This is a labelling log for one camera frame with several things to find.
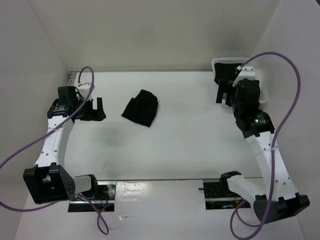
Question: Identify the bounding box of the black skirt in basket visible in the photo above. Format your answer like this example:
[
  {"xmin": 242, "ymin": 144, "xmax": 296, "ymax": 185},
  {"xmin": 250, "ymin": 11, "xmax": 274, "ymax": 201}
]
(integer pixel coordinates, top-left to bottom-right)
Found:
[{"xmin": 213, "ymin": 62, "xmax": 242, "ymax": 85}]

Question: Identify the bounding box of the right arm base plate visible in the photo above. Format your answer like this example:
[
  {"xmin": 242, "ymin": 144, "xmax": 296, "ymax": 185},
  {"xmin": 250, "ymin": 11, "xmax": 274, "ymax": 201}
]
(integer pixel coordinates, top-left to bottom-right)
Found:
[{"xmin": 199, "ymin": 179, "xmax": 243, "ymax": 210}]

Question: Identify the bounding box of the white plastic basket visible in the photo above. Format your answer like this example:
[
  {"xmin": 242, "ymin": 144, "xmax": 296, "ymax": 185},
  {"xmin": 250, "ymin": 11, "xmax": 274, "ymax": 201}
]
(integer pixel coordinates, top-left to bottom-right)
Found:
[{"xmin": 211, "ymin": 57, "xmax": 269, "ymax": 104}]

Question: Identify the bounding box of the black skirt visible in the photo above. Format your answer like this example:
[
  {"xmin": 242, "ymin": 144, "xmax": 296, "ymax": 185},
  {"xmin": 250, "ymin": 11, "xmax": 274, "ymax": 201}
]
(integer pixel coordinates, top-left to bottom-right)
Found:
[
  {"xmin": 121, "ymin": 89, "xmax": 159, "ymax": 128},
  {"xmin": 213, "ymin": 62, "xmax": 242, "ymax": 85}
]

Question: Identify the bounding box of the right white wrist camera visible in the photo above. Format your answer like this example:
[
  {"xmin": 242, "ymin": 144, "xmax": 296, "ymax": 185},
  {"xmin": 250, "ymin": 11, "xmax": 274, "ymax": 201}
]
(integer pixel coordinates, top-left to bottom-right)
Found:
[{"xmin": 232, "ymin": 65, "xmax": 256, "ymax": 87}]

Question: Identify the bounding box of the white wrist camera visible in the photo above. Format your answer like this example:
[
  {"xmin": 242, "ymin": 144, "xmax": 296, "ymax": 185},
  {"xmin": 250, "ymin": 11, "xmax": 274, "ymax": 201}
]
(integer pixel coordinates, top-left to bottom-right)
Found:
[
  {"xmin": 77, "ymin": 82, "xmax": 95, "ymax": 101},
  {"xmin": 232, "ymin": 65, "xmax": 256, "ymax": 87}
]

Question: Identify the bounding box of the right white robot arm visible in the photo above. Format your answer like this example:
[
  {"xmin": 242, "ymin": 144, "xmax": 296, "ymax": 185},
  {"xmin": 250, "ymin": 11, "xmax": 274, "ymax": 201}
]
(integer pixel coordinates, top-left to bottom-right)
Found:
[{"xmin": 216, "ymin": 79, "xmax": 310, "ymax": 224}]

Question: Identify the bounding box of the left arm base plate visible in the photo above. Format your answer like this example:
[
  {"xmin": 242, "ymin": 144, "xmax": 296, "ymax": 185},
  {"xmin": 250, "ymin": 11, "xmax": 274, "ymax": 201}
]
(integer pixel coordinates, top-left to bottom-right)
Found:
[{"xmin": 68, "ymin": 181, "xmax": 116, "ymax": 213}]

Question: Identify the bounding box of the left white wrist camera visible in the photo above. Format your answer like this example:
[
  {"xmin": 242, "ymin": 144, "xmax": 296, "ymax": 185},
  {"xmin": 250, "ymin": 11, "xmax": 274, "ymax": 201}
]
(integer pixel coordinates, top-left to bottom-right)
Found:
[{"xmin": 77, "ymin": 82, "xmax": 95, "ymax": 101}]

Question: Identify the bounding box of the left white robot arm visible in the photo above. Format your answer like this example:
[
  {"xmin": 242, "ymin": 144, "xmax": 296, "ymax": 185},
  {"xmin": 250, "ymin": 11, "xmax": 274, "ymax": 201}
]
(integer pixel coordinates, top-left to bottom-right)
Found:
[{"xmin": 23, "ymin": 83, "xmax": 106, "ymax": 204}]

